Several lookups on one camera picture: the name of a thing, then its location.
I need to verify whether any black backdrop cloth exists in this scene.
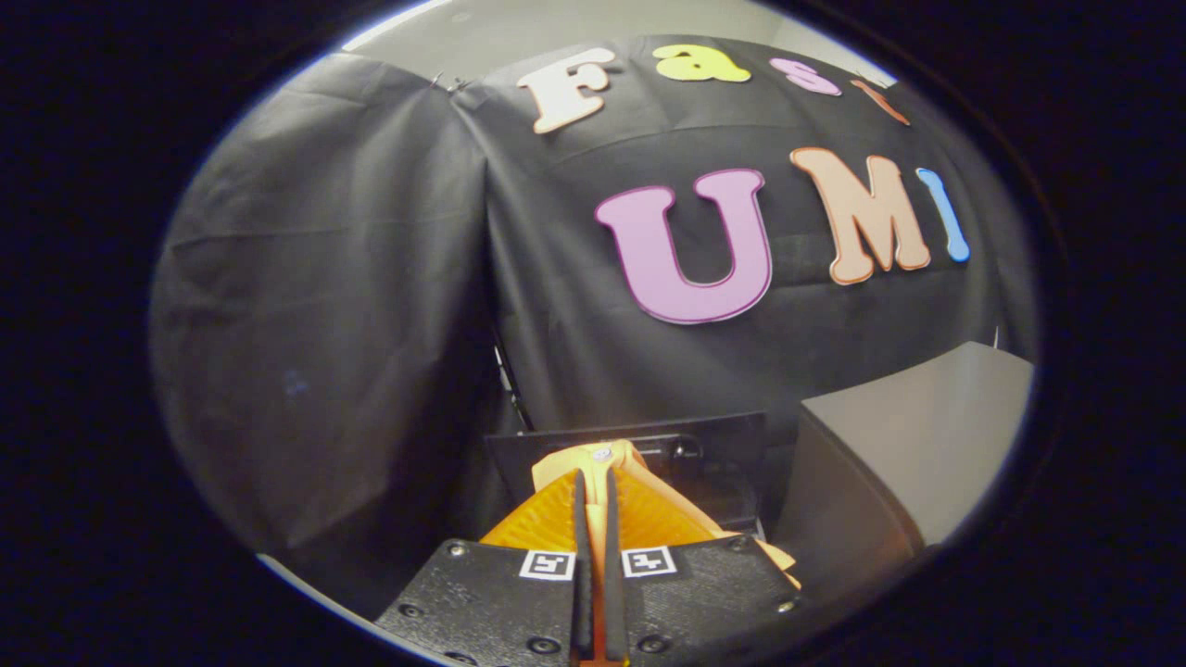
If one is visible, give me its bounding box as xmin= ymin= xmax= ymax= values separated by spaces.
xmin=148 ymin=35 xmax=1039 ymax=622

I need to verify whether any orange shirt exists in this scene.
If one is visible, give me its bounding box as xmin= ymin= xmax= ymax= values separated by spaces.
xmin=531 ymin=439 xmax=802 ymax=591

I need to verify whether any grey white cabinet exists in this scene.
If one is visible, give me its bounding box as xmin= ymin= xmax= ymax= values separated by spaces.
xmin=774 ymin=341 xmax=1035 ymax=580

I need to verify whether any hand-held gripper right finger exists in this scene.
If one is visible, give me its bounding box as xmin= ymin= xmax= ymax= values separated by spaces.
xmin=604 ymin=468 xmax=807 ymax=667

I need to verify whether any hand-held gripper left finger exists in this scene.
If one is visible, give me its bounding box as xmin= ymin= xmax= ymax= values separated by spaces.
xmin=375 ymin=468 xmax=595 ymax=667

